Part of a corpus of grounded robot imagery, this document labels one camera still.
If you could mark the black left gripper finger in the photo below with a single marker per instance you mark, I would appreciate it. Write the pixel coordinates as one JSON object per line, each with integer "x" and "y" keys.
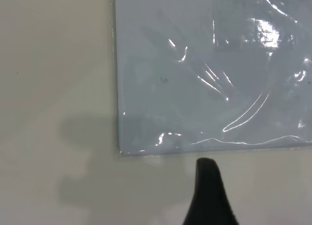
{"x": 207, "y": 198}

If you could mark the plastic-wrapped white flat package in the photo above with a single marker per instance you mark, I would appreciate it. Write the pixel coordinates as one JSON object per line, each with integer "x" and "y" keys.
{"x": 170, "y": 88}

